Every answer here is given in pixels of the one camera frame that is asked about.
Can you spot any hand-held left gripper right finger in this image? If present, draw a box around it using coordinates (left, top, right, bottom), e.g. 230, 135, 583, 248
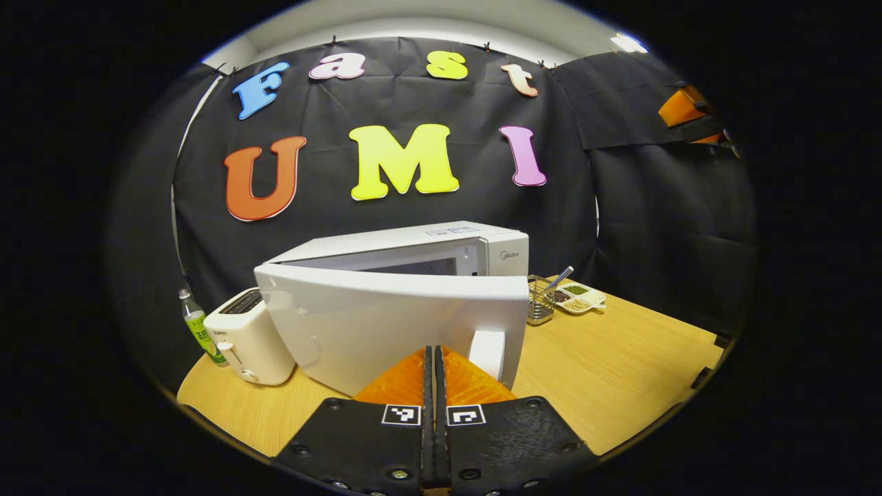
435, 344, 599, 496

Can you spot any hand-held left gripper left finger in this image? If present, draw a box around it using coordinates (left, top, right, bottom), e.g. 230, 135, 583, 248
274, 344, 436, 496

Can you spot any white microwave oven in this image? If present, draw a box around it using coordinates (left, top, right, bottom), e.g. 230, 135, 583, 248
254, 220, 530, 397

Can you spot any white toaster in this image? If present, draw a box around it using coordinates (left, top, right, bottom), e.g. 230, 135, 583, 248
203, 288, 297, 386

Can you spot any white divided seasoning tray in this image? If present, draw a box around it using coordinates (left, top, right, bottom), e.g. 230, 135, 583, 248
548, 281, 607, 315

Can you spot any green label drink bottle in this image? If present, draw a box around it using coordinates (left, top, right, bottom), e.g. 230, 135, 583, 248
178, 289, 228, 366

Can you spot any metal wire basket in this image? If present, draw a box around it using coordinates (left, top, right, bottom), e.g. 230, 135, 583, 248
527, 275, 556, 326

